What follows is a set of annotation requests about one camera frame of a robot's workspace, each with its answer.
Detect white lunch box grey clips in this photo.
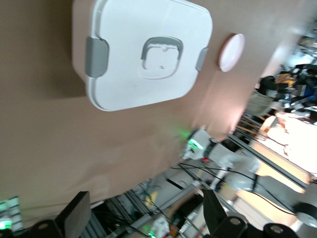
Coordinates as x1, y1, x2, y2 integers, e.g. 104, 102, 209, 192
71, 0, 213, 112

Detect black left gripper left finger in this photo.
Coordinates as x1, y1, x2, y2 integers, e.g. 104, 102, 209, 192
28, 190, 91, 238

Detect pink round plate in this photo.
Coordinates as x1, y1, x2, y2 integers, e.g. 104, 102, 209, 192
217, 33, 246, 73

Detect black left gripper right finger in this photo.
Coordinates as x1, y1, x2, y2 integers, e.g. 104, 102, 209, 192
203, 189, 249, 238

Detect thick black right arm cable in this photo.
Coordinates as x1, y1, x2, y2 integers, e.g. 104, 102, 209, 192
178, 162, 297, 215

